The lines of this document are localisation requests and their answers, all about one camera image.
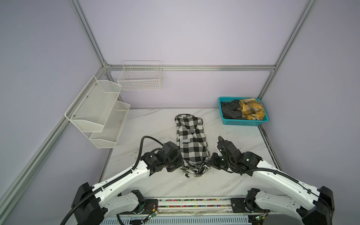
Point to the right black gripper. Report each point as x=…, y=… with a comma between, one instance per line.
x=212, y=163

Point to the white mesh lower shelf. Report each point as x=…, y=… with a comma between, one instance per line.
x=110, y=135

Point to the dark grey shirt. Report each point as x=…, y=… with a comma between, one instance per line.
x=232, y=110

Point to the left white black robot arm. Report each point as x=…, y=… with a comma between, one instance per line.
x=92, y=204

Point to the white wire basket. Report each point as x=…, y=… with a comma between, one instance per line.
x=141, y=75

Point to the aluminium mounting rail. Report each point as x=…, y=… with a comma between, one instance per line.
x=194, y=205

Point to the white mesh upper shelf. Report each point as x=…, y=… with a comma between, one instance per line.
x=91, y=109

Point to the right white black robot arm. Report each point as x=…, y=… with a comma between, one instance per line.
x=309, y=204

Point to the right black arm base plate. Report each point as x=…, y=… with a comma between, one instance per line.
x=244, y=205

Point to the black white checkered shirt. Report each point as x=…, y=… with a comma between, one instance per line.
x=191, y=139

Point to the yellow plaid shirt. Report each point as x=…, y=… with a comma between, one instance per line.
x=252, y=109

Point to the white slotted cable duct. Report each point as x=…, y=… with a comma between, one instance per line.
x=183, y=220

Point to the white mesh shelf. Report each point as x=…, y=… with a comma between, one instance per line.
x=110, y=135
x=91, y=109

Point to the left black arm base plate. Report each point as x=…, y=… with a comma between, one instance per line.
x=149, y=206

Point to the aluminium frame back bar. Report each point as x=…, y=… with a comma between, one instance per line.
x=197, y=67

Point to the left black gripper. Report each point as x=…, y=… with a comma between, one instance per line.
x=180, y=162

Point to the teal plastic basket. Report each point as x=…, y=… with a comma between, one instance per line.
x=244, y=122

